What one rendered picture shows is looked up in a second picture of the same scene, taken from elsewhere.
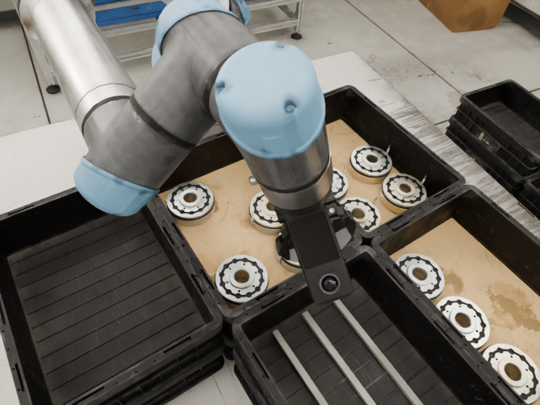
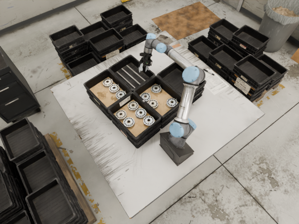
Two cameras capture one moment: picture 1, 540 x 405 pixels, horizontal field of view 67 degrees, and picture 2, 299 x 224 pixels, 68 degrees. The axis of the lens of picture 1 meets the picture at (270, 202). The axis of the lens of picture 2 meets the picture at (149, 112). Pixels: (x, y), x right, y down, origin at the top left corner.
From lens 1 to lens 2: 2.01 m
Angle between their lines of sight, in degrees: 71
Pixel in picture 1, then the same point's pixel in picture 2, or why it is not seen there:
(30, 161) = (225, 125)
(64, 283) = not seen: hidden behind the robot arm
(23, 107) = not seen: outside the picture
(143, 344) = (170, 79)
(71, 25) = (183, 59)
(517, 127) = (47, 215)
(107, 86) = (172, 50)
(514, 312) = (101, 94)
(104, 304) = (179, 83)
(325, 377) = (138, 79)
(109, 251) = not seen: hidden behind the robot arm
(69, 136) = (221, 136)
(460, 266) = (110, 101)
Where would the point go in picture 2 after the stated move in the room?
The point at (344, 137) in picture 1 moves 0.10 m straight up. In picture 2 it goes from (135, 134) to (135, 128)
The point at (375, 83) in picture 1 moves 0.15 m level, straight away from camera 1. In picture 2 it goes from (120, 191) to (115, 210)
